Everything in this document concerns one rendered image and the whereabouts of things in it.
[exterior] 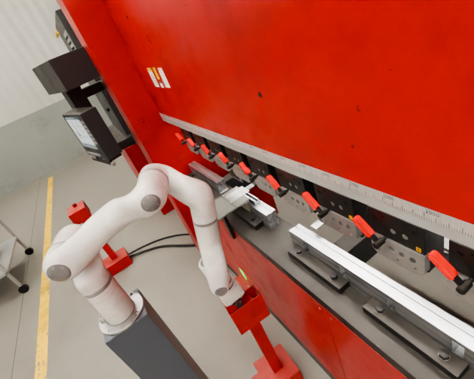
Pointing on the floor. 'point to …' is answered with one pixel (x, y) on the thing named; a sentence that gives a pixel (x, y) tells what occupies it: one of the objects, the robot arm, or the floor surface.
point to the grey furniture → (2, 257)
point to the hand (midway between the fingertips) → (239, 304)
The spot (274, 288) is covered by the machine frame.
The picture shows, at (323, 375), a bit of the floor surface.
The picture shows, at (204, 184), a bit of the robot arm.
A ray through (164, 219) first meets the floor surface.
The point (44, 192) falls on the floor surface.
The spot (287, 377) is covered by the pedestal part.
